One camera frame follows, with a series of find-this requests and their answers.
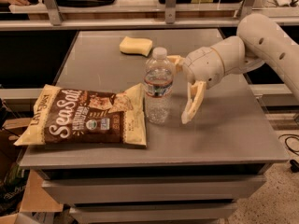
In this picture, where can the metal shelf bracket middle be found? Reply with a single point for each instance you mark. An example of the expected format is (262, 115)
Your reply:
(170, 11)

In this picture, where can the cardboard box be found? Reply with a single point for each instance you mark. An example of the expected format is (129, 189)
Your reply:
(35, 201)

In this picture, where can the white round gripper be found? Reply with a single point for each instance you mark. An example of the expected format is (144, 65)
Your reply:
(202, 66)

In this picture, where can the brown sea salt chip bag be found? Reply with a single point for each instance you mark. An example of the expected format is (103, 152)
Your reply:
(77, 116)

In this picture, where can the clear plastic water bottle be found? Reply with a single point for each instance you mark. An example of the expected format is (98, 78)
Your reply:
(158, 84)

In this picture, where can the metal shelf bracket left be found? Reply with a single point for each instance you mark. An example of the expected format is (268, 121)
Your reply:
(53, 12)

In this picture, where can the grey drawer cabinet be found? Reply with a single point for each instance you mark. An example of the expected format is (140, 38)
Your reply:
(187, 172)

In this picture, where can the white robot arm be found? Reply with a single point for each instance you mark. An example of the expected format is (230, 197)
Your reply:
(258, 40)

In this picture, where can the yellow sponge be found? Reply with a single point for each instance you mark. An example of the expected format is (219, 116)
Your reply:
(141, 46)

